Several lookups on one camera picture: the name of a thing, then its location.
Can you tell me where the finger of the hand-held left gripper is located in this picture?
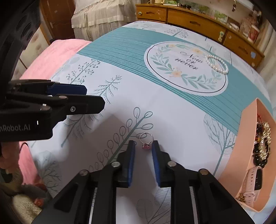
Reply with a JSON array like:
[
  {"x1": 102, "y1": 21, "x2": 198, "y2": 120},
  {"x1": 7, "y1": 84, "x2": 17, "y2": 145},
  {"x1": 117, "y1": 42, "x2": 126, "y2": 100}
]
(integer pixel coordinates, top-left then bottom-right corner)
[
  {"x1": 6, "y1": 94, "x2": 106, "y2": 116},
  {"x1": 8, "y1": 80, "x2": 88, "y2": 96}
]

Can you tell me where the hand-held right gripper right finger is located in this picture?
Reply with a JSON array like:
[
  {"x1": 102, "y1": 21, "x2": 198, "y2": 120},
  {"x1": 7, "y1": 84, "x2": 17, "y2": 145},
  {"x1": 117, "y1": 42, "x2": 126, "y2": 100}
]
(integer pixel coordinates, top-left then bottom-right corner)
[{"x1": 151, "y1": 140, "x2": 256, "y2": 224}]

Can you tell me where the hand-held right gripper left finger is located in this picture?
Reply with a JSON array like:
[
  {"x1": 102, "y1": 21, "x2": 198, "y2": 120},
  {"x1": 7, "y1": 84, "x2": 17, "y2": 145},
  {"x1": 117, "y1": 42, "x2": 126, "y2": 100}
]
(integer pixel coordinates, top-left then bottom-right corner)
[{"x1": 37, "y1": 140, "x2": 136, "y2": 224}]

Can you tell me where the silver ring with red stone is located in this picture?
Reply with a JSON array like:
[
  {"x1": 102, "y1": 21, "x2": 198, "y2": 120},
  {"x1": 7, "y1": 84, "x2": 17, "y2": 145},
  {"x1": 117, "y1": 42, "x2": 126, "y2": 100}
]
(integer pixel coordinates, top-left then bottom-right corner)
[{"x1": 140, "y1": 132, "x2": 154, "y2": 150}]

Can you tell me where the pink plastic tray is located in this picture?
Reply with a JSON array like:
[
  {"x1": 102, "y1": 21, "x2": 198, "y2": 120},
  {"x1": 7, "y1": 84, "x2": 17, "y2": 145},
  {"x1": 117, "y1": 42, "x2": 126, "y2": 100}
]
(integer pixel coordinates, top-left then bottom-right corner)
[{"x1": 218, "y1": 98, "x2": 275, "y2": 212}]

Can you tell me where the black bead bracelet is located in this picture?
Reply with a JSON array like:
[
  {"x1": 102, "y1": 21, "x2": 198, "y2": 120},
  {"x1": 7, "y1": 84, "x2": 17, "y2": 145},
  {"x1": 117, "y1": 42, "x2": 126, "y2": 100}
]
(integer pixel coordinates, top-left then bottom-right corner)
[{"x1": 252, "y1": 123, "x2": 268, "y2": 168}]

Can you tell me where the pink smart watch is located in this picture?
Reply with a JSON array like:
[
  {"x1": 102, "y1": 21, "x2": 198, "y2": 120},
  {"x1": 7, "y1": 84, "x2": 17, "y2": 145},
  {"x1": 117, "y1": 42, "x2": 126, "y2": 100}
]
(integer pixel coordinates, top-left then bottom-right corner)
[{"x1": 246, "y1": 167, "x2": 264, "y2": 205}]

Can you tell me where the gold hair comb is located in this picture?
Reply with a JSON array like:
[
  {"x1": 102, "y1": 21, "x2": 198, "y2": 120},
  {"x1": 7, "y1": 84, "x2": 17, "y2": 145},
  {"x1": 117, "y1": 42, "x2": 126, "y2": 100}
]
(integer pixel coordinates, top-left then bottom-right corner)
[{"x1": 257, "y1": 122, "x2": 272, "y2": 161}]

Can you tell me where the person's left hand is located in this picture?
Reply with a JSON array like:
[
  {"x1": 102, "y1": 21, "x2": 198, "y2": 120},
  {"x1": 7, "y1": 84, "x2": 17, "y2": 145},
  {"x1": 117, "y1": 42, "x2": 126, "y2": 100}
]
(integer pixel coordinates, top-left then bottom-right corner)
[{"x1": 0, "y1": 141, "x2": 22, "y2": 173}]

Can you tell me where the pink blanket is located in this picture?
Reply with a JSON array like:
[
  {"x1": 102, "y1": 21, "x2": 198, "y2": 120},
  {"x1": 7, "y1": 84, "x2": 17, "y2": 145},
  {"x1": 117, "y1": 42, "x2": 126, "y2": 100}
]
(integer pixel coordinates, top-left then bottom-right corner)
[{"x1": 19, "y1": 39, "x2": 91, "y2": 186}]

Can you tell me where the cream floral cabinet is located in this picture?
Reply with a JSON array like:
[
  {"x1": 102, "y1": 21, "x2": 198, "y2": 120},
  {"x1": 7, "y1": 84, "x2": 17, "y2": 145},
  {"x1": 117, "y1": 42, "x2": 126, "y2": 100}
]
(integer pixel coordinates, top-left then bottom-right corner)
[{"x1": 13, "y1": 26, "x2": 51, "y2": 75}]

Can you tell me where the brown wooden door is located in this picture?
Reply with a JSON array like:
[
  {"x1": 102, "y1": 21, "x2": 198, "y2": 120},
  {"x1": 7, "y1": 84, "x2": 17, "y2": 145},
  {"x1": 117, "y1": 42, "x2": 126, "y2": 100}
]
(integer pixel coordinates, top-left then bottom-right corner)
[{"x1": 40, "y1": 0, "x2": 76, "y2": 40}]

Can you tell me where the white lace furniture cover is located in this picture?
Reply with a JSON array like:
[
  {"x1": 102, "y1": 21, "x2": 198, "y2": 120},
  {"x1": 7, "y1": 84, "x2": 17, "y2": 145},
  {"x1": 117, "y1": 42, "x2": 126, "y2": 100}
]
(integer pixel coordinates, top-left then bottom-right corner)
[{"x1": 71, "y1": 0, "x2": 137, "y2": 41}]

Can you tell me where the beige fuzzy cloth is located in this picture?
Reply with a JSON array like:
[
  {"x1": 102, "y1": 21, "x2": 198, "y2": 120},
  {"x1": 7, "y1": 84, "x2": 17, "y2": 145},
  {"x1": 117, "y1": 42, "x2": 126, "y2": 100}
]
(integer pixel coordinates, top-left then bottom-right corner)
[{"x1": 11, "y1": 194, "x2": 44, "y2": 216}]

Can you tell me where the wooden desk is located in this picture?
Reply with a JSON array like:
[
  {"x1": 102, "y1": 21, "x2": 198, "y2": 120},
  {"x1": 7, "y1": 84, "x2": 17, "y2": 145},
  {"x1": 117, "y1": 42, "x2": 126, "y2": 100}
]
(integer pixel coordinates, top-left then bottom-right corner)
[{"x1": 135, "y1": 3, "x2": 265, "y2": 70}]

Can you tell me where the white floral curtain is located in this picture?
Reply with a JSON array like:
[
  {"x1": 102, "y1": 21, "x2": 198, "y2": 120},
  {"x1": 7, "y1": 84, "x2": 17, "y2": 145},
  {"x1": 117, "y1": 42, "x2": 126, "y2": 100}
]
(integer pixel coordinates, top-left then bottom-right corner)
[{"x1": 255, "y1": 19, "x2": 276, "y2": 91}]

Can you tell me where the floral pink cup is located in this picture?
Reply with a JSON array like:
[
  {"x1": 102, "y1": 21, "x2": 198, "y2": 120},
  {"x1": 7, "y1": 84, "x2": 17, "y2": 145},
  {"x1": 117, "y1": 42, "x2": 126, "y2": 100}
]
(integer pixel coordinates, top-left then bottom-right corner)
[{"x1": 248, "y1": 26, "x2": 260, "y2": 43}]

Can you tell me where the floral paper bag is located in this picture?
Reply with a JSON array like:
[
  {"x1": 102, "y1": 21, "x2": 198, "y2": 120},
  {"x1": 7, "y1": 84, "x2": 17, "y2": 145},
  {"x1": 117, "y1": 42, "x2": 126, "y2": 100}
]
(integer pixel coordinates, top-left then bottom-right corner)
[{"x1": 239, "y1": 17, "x2": 252, "y2": 37}]

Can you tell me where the white pearl bracelet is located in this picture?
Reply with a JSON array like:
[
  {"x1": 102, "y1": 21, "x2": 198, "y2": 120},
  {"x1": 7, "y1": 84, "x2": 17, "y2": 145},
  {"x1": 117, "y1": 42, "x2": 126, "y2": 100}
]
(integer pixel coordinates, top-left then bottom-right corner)
[{"x1": 205, "y1": 54, "x2": 229, "y2": 75}]

